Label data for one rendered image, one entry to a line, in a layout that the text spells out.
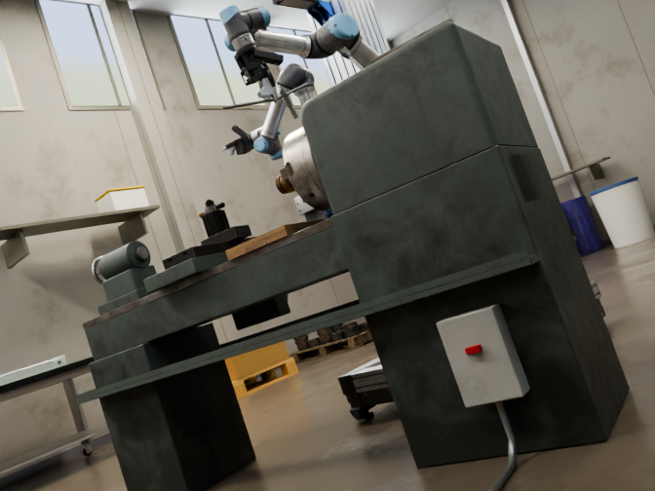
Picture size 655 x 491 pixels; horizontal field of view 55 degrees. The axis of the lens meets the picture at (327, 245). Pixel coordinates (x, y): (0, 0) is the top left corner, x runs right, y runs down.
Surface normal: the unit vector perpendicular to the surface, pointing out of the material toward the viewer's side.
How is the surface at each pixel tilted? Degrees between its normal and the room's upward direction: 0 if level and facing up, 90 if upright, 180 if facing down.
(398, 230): 90
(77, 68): 90
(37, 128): 90
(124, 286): 90
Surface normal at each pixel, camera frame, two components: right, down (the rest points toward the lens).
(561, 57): -0.66, 0.17
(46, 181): 0.68, -0.29
